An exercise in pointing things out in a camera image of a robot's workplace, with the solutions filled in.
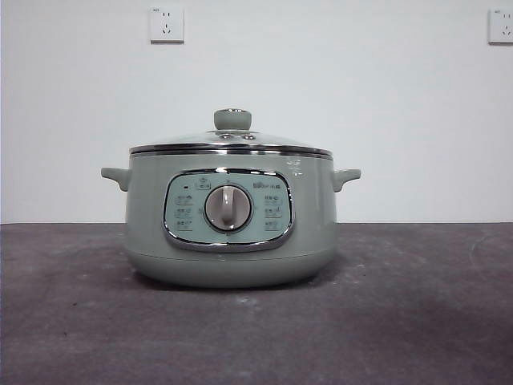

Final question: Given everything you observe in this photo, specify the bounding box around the glass lid with green knob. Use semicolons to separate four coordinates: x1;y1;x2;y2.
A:
128;107;333;156

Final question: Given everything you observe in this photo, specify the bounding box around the sage green electric cooking pot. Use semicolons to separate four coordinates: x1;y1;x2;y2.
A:
100;150;362;290

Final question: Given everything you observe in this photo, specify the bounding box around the white wall socket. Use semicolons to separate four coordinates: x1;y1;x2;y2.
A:
150;6;186;44
487;8;513;46

